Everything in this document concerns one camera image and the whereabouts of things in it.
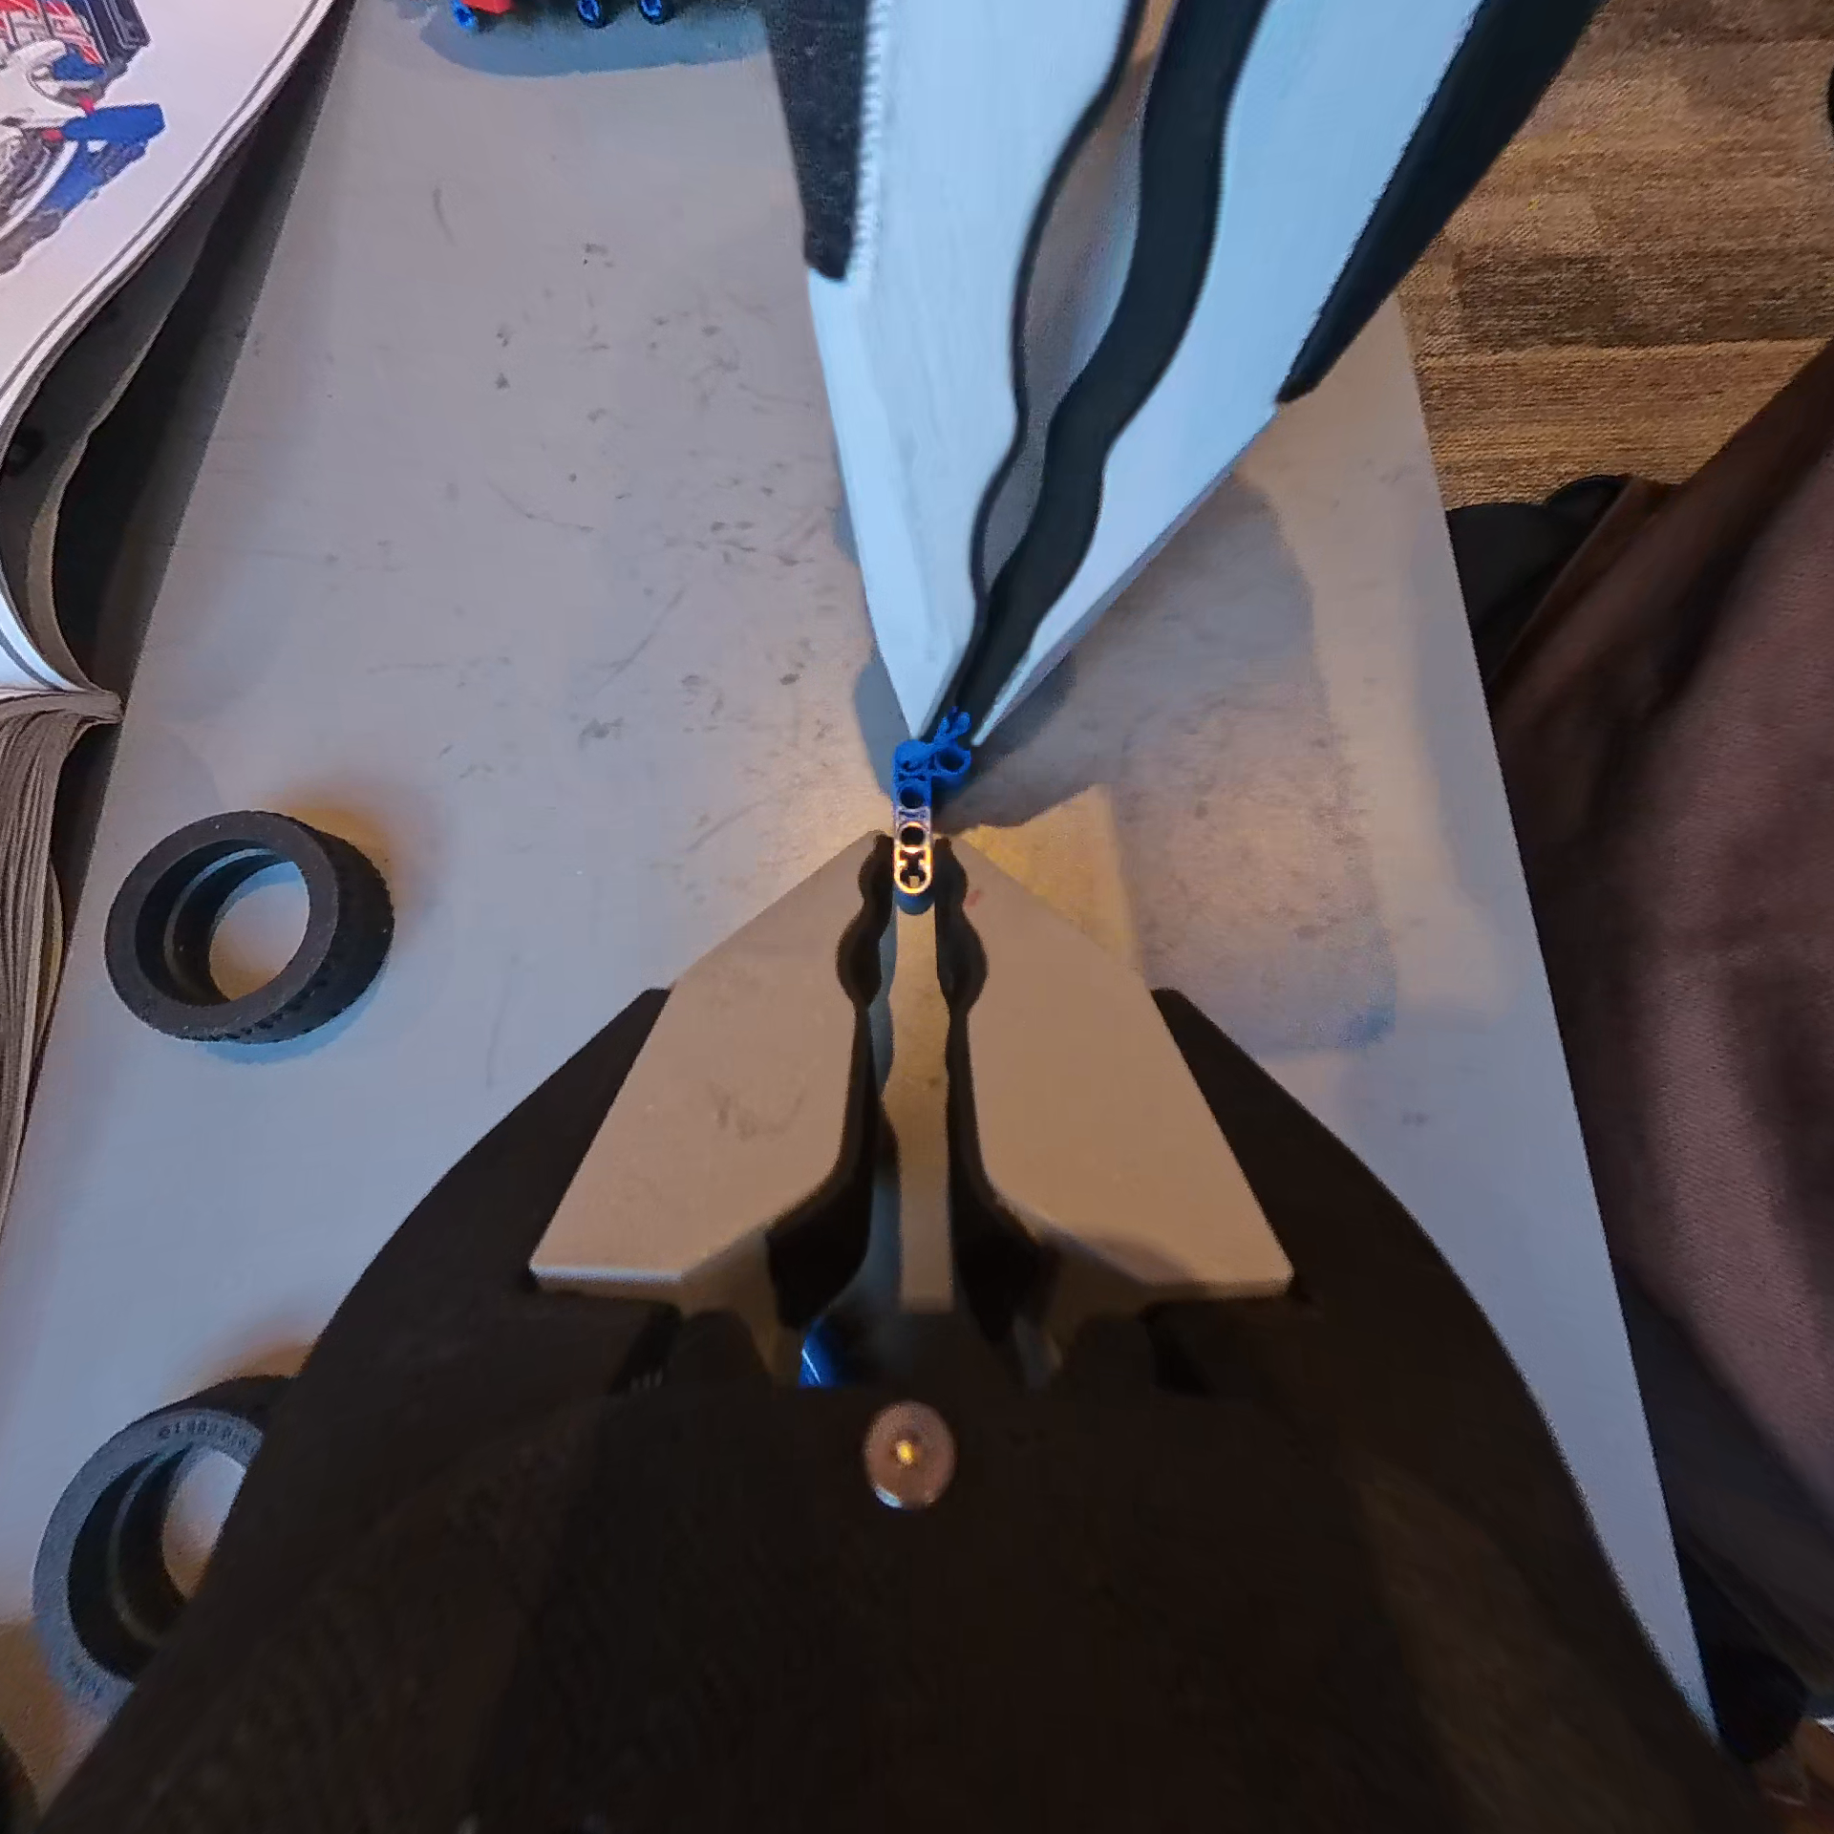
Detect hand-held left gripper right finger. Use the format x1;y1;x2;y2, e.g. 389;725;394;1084
934;839;1294;1350

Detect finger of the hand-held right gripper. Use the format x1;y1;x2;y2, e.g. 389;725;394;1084
805;0;1151;740
957;0;1486;745

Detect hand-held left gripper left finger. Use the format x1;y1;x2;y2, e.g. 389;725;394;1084
531;834;901;1333

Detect toy brick race car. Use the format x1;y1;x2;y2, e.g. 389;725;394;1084
430;0;689;33

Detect blue L-shaped beam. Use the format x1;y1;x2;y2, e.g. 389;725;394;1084
886;731;979;908

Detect black rubber tyre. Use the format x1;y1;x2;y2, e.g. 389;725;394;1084
107;810;398;1047
31;1374;291;1709

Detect grey desk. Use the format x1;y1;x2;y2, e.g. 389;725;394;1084
0;0;1720;1809

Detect black backpack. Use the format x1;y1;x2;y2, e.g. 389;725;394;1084
1447;474;1635;691

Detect open instruction booklet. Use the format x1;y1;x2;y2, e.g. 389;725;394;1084
0;0;349;1240

